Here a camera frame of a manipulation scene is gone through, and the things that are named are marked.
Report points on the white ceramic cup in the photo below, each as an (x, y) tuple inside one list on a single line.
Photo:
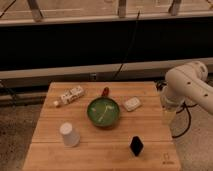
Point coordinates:
[(69, 134)]

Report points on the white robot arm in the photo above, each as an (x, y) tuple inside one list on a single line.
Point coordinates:
[(186, 81)]

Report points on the white eraser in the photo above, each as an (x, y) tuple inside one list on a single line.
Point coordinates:
[(132, 104)]

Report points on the black diamond-shaped object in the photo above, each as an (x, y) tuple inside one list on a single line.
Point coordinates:
[(136, 145)]

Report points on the green pan red handle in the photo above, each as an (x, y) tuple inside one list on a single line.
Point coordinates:
[(103, 111)]

